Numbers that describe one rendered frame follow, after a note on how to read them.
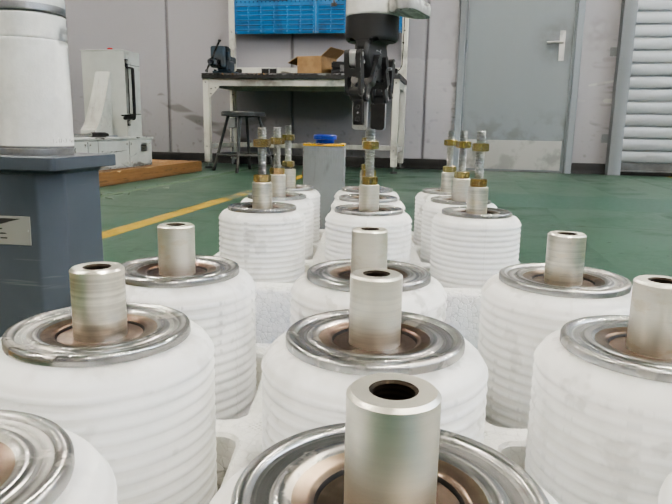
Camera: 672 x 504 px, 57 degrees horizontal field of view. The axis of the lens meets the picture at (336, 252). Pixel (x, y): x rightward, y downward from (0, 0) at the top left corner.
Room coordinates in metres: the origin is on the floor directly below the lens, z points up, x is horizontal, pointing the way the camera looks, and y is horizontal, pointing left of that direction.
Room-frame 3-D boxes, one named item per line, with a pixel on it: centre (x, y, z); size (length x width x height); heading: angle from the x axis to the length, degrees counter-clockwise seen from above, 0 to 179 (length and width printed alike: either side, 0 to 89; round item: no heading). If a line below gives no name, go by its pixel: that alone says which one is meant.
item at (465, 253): (0.68, -0.15, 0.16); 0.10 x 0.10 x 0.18
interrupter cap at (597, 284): (0.37, -0.14, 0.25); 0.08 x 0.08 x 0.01
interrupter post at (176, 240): (0.37, 0.10, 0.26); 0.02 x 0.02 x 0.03
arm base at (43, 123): (0.82, 0.39, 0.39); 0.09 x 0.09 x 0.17; 79
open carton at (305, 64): (5.45, 0.19, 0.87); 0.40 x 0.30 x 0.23; 65
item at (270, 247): (0.69, 0.08, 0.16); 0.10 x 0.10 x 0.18
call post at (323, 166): (1.09, 0.02, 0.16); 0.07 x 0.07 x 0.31; 88
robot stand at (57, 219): (0.82, 0.39, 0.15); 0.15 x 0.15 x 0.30; 79
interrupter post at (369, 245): (0.37, -0.02, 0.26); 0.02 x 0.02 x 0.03
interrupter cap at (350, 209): (0.68, -0.04, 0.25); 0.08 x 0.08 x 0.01
